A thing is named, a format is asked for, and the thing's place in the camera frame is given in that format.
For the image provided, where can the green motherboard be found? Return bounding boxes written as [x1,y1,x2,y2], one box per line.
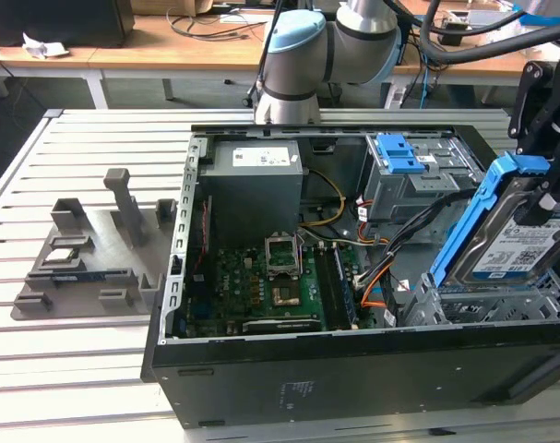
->
[186,244,359,336]

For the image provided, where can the grey parts rack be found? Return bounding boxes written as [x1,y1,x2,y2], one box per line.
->
[10,166,177,322]

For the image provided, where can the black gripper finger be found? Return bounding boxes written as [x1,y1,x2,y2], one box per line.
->
[521,151,560,227]
[507,59,555,158]

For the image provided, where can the thin locking lever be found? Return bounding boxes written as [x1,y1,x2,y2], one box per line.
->
[293,232,306,276]

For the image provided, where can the orange wire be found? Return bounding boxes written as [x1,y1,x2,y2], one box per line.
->
[360,269,394,309]

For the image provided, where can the metal socket cover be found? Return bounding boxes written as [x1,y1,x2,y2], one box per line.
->
[264,234,304,281]

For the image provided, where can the black wire bundle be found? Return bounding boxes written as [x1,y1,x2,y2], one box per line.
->
[352,186,482,290]

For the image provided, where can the grey wire bundle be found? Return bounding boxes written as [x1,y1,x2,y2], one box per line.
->
[300,225,391,248]

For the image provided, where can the crumpled white paper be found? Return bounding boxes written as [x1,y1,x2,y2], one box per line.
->
[21,31,71,60]

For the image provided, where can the white plastic bags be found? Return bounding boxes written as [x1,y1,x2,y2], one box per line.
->
[480,20,539,47]

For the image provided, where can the blue plastic drive latch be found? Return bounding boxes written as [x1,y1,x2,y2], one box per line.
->
[374,133,426,174]

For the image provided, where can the CPU socket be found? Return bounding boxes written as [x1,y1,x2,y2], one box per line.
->
[270,283,302,308]

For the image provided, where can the large black computer box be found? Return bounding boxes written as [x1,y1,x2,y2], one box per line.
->
[0,0,136,49]

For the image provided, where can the black RAM slot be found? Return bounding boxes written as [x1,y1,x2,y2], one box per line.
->
[314,246,350,331]

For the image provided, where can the black open PC case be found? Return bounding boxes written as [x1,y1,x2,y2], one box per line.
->
[140,122,560,430]

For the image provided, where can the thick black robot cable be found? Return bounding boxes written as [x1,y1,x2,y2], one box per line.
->
[420,0,560,66]

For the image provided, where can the silver laptop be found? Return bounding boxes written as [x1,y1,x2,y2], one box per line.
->
[466,8,523,30]

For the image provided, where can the black expansion slot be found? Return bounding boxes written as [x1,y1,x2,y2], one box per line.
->
[241,317,322,333]

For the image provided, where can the yellow wire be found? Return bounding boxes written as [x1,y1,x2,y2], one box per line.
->
[300,168,348,228]

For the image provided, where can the grey power supply unit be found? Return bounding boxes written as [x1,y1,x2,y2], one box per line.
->
[198,139,304,241]

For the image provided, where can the brown cardboard box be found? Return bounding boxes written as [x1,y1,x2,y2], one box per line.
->
[131,0,214,18]

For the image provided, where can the wooden desk white frame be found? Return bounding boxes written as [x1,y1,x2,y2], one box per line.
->
[392,0,560,89]
[0,11,280,111]

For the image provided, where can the grey metal drive cage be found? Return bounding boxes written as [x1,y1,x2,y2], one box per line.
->
[360,133,488,225]

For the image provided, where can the hard disk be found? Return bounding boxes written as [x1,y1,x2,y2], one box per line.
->
[429,150,560,290]

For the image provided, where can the grey metal disk bay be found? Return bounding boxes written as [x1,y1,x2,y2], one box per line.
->
[401,271,560,327]

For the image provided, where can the blue cardboard box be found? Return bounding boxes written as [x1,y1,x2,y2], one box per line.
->
[521,2,560,25]

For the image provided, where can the small black desktop box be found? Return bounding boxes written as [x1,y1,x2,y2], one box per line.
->
[396,22,414,66]

